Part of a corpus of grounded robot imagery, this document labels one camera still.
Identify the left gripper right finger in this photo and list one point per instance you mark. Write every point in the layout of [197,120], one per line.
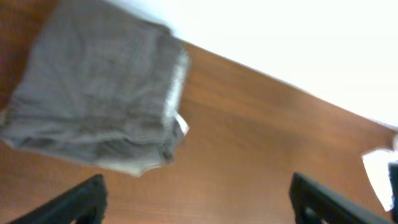
[314,203]

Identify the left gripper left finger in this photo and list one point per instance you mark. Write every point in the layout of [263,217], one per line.
[85,204]

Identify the grey shorts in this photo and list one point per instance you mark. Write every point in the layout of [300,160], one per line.
[102,87]

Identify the white cloth garment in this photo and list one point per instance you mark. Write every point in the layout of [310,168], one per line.
[376,165]

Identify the black garment with white stripes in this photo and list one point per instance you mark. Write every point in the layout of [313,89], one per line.
[394,184]

